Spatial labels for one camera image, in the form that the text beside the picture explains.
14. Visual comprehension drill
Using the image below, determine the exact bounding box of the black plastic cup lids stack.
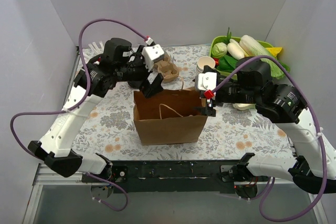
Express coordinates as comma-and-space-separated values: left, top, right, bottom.
128, 81, 142, 89

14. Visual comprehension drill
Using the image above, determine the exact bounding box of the brown pulp cup carrier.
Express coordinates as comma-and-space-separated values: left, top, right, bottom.
154, 52, 180, 83

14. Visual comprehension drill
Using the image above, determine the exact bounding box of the brown paper bag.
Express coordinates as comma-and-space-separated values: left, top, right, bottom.
133, 87, 207, 145

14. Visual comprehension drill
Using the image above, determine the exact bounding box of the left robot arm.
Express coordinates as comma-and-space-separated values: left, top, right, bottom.
28, 38, 165, 182

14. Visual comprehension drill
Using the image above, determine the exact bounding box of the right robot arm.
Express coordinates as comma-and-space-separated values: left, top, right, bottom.
195, 57, 335, 194

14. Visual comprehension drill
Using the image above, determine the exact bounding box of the small bok choy toy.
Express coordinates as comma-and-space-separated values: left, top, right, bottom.
233, 103, 255, 111

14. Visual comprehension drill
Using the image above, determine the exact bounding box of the white paper cup stack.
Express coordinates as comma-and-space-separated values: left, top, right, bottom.
196, 56, 216, 73

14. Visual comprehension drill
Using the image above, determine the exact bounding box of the green bok choy toy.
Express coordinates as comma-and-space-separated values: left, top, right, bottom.
217, 55, 238, 72

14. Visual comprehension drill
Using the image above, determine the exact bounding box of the floral patterned table mat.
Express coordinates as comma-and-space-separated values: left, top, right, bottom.
67, 46, 294, 161

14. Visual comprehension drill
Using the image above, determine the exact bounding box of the round green cabbage toy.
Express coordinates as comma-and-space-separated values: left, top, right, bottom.
211, 42, 227, 59

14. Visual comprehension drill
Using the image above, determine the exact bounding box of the white radish toy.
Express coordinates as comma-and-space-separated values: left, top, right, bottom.
227, 39, 245, 60

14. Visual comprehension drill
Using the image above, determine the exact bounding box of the green vegetable tray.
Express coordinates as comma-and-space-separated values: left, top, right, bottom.
209, 35, 273, 74

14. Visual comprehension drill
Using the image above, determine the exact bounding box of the white wrapped straws bundle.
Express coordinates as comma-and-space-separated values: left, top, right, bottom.
88, 41, 104, 55

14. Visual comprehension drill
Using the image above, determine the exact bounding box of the napa cabbage toy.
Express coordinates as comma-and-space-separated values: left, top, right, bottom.
239, 35, 285, 79

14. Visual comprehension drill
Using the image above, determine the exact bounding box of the yellow pepper toy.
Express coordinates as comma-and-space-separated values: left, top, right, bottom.
266, 47, 282, 58

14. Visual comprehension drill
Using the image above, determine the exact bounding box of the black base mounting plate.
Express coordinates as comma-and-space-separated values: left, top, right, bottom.
81, 161, 253, 195

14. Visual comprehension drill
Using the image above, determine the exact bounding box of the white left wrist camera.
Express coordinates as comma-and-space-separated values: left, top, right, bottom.
142, 44, 165, 72

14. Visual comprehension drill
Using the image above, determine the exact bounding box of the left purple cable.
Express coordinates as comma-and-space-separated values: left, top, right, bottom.
10, 18, 155, 211

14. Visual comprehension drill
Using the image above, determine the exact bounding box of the purple cable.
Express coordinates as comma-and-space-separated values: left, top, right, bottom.
204, 55, 329, 222
10, 18, 155, 211

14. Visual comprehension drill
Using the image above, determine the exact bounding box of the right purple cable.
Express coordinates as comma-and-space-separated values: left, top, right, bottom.
204, 55, 329, 222

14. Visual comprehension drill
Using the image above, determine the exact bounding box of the aluminium frame rail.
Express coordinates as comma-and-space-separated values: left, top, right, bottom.
22, 162, 329, 224

